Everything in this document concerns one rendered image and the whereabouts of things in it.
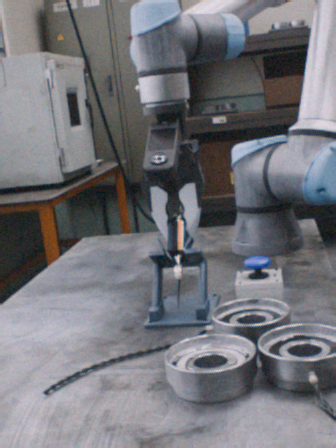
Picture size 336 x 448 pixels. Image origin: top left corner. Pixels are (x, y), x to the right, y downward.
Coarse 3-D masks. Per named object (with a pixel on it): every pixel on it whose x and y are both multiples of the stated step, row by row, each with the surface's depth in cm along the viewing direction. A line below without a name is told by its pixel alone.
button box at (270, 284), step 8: (240, 272) 96; (248, 272) 96; (264, 272) 94; (272, 272) 94; (280, 272) 94; (240, 280) 92; (248, 280) 92; (256, 280) 91; (264, 280) 91; (272, 280) 90; (280, 280) 90; (240, 288) 90; (248, 288) 90; (256, 288) 90; (264, 288) 90; (272, 288) 90; (280, 288) 89; (240, 296) 91; (248, 296) 91; (256, 296) 90; (264, 296) 90; (272, 296) 90; (280, 296) 90
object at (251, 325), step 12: (240, 300) 85; (252, 300) 85; (264, 300) 84; (276, 300) 83; (216, 312) 82; (228, 312) 84; (252, 312) 82; (264, 312) 82; (288, 312) 78; (216, 324) 78; (228, 324) 76; (240, 324) 79; (252, 324) 82; (264, 324) 75; (276, 324) 76; (288, 324) 77; (252, 336) 75
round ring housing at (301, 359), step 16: (272, 336) 72; (288, 336) 73; (320, 336) 72; (288, 352) 70; (304, 352) 71; (320, 352) 69; (272, 368) 66; (288, 368) 64; (304, 368) 64; (320, 368) 64; (288, 384) 66; (304, 384) 65; (320, 384) 65
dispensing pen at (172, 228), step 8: (176, 208) 96; (176, 216) 95; (168, 224) 93; (176, 224) 93; (168, 232) 93; (176, 232) 92; (168, 240) 92; (176, 240) 92; (168, 248) 92; (176, 248) 91; (176, 256) 93; (176, 264) 92; (176, 272) 92; (176, 280) 92
